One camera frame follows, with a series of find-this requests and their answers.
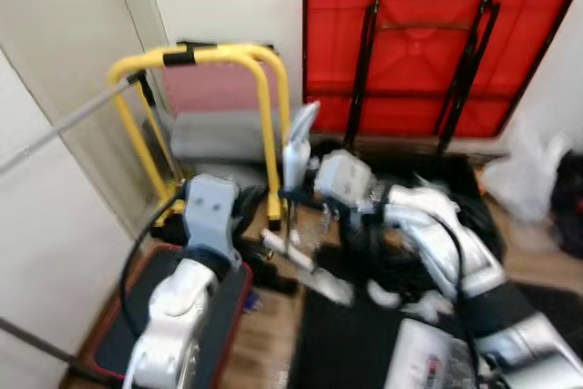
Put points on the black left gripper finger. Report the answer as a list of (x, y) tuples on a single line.
[(253, 199)]

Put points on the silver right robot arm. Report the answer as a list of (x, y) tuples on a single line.
[(446, 243)]

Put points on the black floor mat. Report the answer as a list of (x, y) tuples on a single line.
[(337, 353)]

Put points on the black exercise equipment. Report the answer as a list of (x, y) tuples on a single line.
[(273, 278)]

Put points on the small blue wrapper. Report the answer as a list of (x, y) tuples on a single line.
[(252, 300)]

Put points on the grey foam mat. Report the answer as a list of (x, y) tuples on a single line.
[(214, 134)]

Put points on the pink foam mat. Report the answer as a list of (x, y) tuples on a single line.
[(209, 88)]

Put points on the black trash bag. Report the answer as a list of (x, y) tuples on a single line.
[(455, 179)]

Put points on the black red-edged bench pad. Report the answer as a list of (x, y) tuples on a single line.
[(114, 334)]

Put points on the red folding table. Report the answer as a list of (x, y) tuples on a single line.
[(419, 70)]

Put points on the grey metal pole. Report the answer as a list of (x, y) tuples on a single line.
[(66, 127)]

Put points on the white plastic bag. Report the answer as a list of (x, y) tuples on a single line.
[(524, 179)]

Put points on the dark grey metal bar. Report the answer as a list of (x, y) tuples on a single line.
[(55, 350)]

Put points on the white door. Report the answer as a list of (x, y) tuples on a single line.
[(64, 6)]

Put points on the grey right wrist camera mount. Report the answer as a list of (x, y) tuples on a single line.
[(342, 179)]

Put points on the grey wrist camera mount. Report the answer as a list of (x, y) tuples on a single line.
[(211, 211), (342, 179)]

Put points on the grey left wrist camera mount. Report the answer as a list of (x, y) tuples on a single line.
[(211, 211)]

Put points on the yellow metal tube frame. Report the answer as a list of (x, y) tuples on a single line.
[(228, 54)]

